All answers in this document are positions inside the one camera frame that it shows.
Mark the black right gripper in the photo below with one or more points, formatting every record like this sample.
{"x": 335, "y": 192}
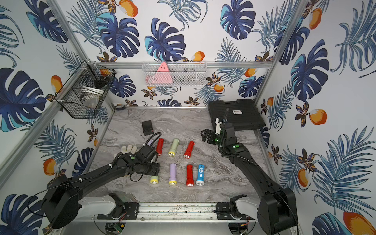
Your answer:
{"x": 212, "y": 134}

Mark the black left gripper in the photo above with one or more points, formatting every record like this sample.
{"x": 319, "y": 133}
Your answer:
{"x": 153, "y": 169}

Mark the green flashlight back row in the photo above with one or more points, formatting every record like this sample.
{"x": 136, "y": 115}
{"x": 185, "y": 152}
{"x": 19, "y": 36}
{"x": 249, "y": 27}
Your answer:
{"x": 173, "y": 148}

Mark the purple flashlight front row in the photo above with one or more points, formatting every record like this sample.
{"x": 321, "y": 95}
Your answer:
{"x": 172, "y": 174}

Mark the red flashlight front row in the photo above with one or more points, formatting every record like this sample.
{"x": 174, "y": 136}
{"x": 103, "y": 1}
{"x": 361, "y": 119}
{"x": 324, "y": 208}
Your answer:
{"x": 189, "y": 180}

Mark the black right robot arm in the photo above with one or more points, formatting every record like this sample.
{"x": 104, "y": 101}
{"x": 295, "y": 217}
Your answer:
{"x": 255, "y": 176}

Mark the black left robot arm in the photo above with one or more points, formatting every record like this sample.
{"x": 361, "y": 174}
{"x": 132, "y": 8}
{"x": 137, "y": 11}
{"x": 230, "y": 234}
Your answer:
{"x": 61, "y": 202}

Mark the blue flashlight front right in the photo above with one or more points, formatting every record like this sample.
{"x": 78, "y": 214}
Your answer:
{"x": 200, "y": 177}

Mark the white work glove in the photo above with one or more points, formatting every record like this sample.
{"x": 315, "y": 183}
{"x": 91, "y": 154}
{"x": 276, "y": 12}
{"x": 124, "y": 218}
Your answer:
{"x": 129, "y": 149}

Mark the small black box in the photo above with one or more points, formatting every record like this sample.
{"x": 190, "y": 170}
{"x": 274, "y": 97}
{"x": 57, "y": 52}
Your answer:
{"x": 147, "y": 128}

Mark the large black tool case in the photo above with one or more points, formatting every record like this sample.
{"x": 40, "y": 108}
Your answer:
{"x": 243, "y": 114}

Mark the pink triangle item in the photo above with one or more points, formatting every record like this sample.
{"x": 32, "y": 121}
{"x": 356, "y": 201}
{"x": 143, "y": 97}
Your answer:
{"x": 162, "y": 76}

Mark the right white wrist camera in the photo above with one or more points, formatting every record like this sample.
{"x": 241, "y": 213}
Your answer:
{"x": 217, "y": 126}

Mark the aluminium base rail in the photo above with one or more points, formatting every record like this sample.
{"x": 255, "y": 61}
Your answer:
{"x": 114, "y": 209}

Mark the clear mesh wall tray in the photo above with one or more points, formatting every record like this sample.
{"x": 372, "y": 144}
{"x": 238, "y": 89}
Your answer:
{"x": 184, "y": 73}

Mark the black wire basket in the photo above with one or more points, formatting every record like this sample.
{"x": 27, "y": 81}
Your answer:
{"x": 85, "y": 91}

